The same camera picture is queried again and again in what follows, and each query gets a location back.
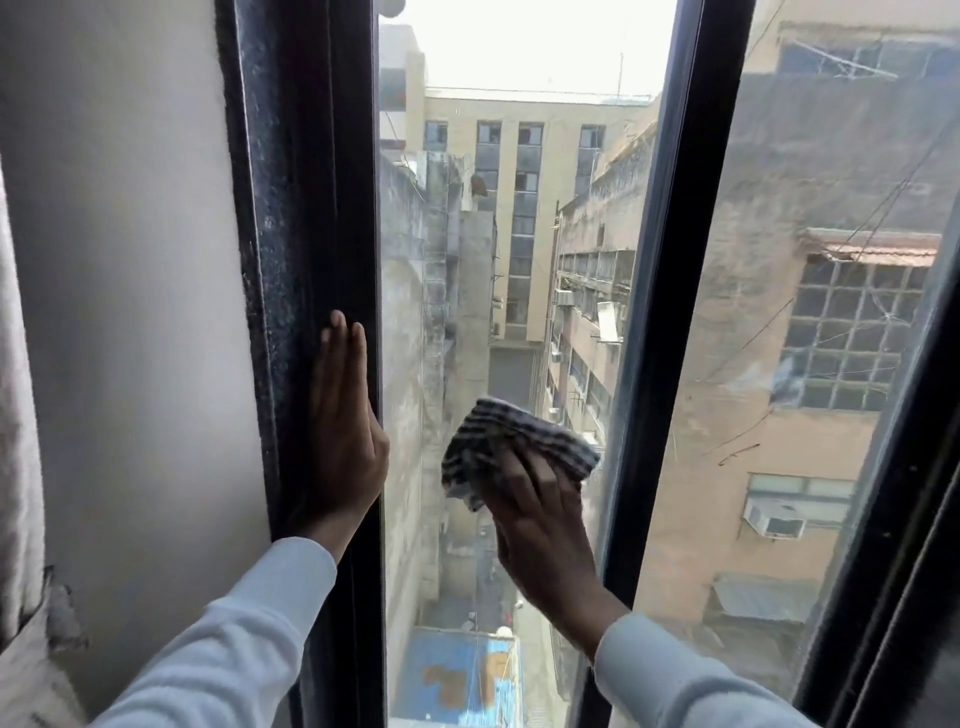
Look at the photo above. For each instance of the black window sash bar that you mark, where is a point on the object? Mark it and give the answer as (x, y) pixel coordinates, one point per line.
(675, 225)

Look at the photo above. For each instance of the person's right hand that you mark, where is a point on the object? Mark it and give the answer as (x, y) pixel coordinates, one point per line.
(544, 547)

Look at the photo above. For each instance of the beige multi-storey building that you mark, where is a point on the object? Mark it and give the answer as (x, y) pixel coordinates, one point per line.
(555, 165)

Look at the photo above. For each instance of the grey concrete building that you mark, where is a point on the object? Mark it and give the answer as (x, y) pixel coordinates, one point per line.
(409, 300)

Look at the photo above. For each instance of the black outer window frame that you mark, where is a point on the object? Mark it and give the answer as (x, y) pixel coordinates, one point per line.
(892, 525)

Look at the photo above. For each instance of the person's right forearm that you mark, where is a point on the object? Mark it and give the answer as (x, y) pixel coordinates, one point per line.
(675, 686)

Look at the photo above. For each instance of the person's left fingers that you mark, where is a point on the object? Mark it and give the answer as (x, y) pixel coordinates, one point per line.
(341, 364)

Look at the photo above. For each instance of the white curtain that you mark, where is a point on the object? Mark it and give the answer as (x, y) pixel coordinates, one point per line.
(19, 450)

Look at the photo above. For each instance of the white air conditioner unit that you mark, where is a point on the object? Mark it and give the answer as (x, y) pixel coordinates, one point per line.
(775, 519)

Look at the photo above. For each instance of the tan building with balconies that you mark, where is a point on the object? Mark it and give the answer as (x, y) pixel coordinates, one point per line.
(589, 300)

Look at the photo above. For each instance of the person's left forearm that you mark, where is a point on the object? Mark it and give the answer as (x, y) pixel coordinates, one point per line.
(232, 645)

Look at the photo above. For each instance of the brown building with grid window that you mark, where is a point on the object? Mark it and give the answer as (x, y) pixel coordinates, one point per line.
(810, 180)

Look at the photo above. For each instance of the person's left hand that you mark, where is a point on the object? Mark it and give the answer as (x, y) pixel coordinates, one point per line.
(341, 450)

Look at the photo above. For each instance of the wide glass window pane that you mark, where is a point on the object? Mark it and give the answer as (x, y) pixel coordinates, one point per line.
(787, 337)

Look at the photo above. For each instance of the blue rusty rooftop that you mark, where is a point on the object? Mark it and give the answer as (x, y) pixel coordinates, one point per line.
(450, 675)

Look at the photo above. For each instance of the black white striped cleaning cloth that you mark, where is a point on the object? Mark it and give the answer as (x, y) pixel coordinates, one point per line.
(499, 435)

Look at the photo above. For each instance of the person's right fingers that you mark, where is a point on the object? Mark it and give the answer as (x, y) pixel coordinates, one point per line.
(536, 484)

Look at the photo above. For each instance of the narrow glass window pane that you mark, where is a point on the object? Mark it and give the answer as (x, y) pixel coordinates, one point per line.
(525, 150)

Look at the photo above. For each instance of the black window side frame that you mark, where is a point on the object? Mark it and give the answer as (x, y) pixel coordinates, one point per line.
(300, 187)

